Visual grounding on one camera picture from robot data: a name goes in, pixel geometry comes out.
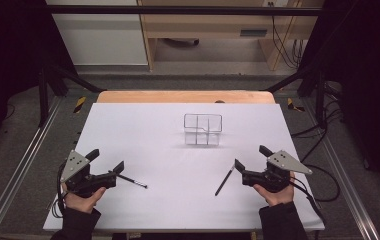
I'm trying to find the white cabinet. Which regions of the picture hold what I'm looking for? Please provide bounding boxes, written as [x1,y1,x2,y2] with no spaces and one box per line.
[45,0,149,66]

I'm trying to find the person's right hand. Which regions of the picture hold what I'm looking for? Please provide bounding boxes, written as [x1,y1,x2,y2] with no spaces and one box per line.
[252,171,296,207]

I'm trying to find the left hand-held gripper cable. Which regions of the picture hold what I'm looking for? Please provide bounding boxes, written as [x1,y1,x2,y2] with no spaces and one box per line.
[51,163,68,220]

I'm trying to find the wooden table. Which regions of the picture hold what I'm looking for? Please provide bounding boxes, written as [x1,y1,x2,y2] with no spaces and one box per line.
[96,90,276,105]

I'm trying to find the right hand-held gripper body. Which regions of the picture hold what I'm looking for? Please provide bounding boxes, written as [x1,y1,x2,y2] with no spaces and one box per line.
[242,149,314,194]

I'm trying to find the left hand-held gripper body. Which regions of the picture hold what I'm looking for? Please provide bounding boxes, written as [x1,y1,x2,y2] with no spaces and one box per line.
[59,149,118,198]

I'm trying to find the clear plastic divided organizer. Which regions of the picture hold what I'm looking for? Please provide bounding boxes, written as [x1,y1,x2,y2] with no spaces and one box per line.
[183,113,224,147]

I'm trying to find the hanging black cables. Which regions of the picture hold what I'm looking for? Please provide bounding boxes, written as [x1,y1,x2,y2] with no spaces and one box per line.
[267,1,309,70]

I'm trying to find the right hand-held gripper cable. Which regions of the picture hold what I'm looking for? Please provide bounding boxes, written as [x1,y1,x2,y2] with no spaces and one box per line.
[289,175,327,226]

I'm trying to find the yellow black tape strip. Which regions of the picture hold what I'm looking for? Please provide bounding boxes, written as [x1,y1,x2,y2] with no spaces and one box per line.
[286,97,306,113]
[73,96,88,114]

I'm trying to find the person's left hand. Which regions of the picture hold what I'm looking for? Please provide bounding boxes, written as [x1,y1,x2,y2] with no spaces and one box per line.
[62,183,108,215]

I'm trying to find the black curtain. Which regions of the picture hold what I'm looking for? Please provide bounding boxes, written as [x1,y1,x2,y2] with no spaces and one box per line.
[299,0,380,204]
[0,0,79,161]

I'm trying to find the black horizontal frame bar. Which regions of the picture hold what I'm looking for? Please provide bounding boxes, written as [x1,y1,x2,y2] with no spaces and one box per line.
[42,4,327,17]

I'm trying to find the bundle of black floor cables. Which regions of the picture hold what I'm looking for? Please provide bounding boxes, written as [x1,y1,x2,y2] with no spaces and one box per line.
[290,81,345,164]

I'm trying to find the plain black pen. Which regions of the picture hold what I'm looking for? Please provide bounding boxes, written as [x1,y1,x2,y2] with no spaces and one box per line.
[214,165,236,197]

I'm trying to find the hand-held gripper cable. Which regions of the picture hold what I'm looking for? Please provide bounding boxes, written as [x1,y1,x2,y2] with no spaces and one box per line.
[51,163,68,220]
[289,175,327,226]

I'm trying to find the aluminium rail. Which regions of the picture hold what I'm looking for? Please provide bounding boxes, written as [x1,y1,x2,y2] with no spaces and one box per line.
[301,98,380,240]
[0,95,64,240]

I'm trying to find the light wooden desk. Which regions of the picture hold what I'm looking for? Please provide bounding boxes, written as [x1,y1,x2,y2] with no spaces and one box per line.
[137,0,324,72]

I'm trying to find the black pen with silver end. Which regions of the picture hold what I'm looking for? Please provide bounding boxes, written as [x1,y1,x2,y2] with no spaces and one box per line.
[108,170,149,190]

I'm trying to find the black metal stand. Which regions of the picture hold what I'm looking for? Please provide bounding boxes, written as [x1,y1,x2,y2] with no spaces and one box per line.
[263,64,330,130]
[37,63,107,128]

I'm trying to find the looped black floor cable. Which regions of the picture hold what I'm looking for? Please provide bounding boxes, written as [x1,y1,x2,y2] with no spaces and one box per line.
[302,163,341,203]

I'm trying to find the dark object under desk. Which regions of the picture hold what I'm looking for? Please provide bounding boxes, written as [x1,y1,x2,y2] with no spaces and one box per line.
[162,37,201,48]

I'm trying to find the white board sheet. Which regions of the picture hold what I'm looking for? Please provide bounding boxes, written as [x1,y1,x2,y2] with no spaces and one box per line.
[42,102,326,233]

